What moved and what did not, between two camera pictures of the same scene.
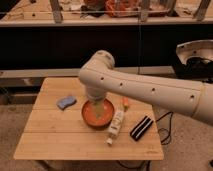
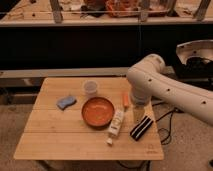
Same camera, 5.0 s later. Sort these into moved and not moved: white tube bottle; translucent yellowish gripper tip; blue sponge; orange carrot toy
Moved: translucent yellowish gripper tip
Not moved: orange carrot toy; blue sponge; white tube bottle
